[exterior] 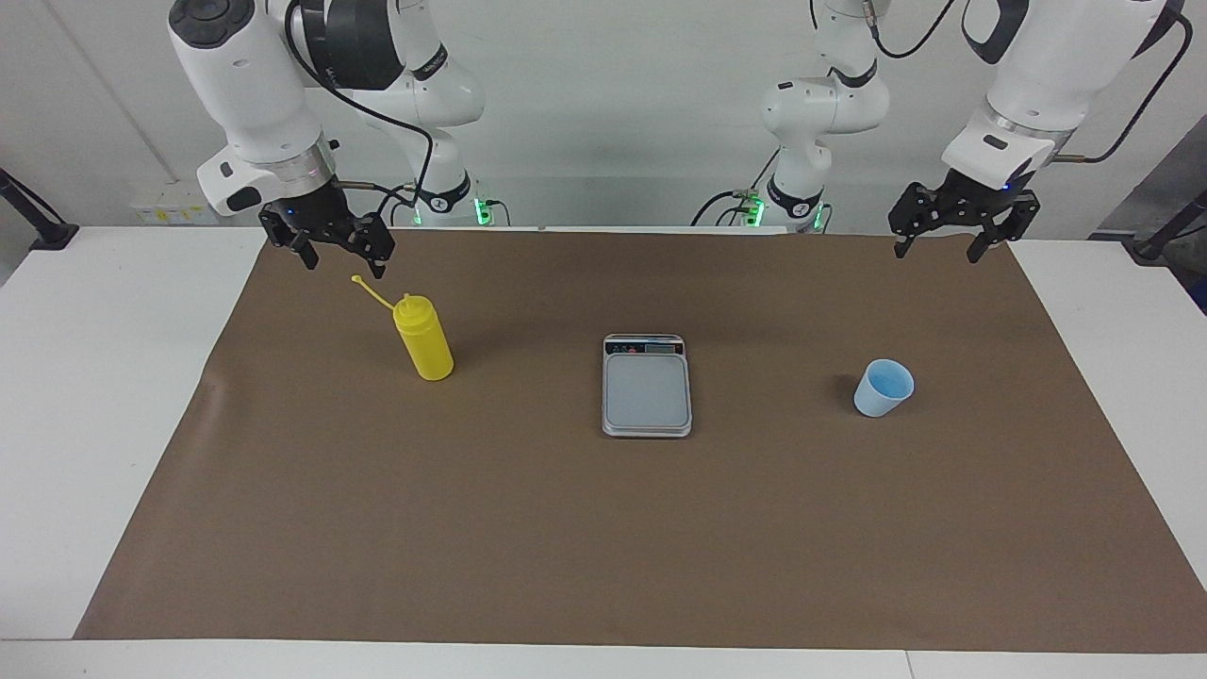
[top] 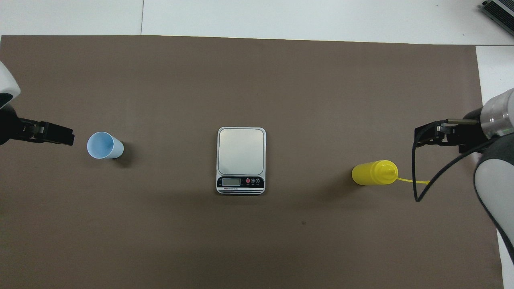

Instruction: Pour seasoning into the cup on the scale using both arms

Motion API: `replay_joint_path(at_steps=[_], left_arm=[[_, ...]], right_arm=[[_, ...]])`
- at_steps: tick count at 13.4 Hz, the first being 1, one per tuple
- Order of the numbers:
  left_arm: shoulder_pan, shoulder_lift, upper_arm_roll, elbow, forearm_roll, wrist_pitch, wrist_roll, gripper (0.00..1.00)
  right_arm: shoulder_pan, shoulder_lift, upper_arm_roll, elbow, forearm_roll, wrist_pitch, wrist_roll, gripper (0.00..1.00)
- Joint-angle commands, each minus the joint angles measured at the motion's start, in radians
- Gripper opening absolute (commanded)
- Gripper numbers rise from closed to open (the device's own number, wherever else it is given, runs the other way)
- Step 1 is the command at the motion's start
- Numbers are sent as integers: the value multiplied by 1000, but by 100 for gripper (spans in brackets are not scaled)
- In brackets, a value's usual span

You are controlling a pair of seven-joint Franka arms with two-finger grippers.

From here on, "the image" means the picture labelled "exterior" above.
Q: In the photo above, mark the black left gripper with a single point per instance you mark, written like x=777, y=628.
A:
x=971, y=203

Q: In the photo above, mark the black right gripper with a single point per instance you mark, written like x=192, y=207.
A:
x=325, y=222

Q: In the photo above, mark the yellow squeeze bottle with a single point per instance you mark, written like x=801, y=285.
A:
x=424, y=344

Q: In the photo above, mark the light blue plastic cup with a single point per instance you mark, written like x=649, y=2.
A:
x=879, y=396

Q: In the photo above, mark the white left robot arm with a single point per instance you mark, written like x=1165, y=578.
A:
x=1056, y=66

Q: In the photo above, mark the silver digital kitchen scale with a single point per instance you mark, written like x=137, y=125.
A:
x=647, y=391

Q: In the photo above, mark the black clamp stand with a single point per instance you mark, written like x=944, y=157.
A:
x=38, y=222
x=1169, y=236

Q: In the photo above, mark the dark grey background panel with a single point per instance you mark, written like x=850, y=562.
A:
x=1179, y=179

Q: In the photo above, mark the brown table mat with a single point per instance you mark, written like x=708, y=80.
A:
x=603, y=528

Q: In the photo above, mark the white wall socket box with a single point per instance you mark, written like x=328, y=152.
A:
x=165, y=206

